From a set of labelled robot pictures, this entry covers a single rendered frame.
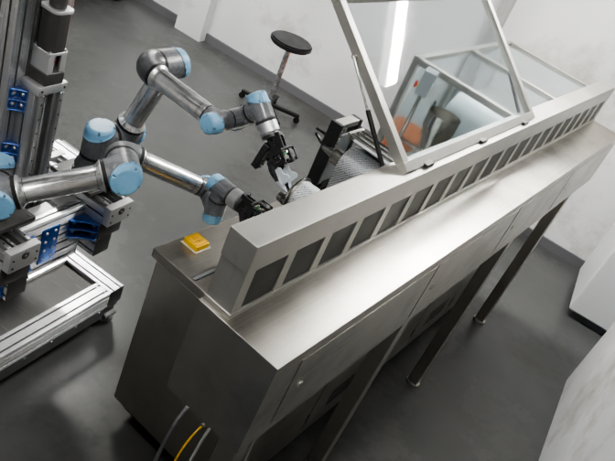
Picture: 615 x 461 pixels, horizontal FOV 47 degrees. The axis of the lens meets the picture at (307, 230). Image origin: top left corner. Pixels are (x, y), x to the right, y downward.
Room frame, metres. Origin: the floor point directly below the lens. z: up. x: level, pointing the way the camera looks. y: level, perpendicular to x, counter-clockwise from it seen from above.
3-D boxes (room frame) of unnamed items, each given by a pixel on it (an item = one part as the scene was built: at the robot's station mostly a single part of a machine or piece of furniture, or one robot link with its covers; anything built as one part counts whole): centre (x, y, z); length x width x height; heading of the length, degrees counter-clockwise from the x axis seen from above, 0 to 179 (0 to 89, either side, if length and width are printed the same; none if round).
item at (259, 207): (2.18, 0.21, 1.12); 0.12 x 0.08 x 0.09; 65
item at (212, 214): (2.26, 0.36, 1.01); 0.11 x 0.08 x 0.11; 34
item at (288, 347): (2.59, -0.59, 1.29); 3.10 x 0.28 x 0.30; 155
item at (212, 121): (2.27, 0.62, 1.38); 0.49 x 0.11 x 0.12; 65
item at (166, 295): (3.02, -0.36, 0.43); 2.52 x 0.64 x 0.86; 155
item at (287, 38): (5.44, 0.73, 0.34); 0.56 x 0.54 x 0.67; 88
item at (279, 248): (2.62, -0.53, 1.55); 3.08 x 0.08 x 0.23; 155
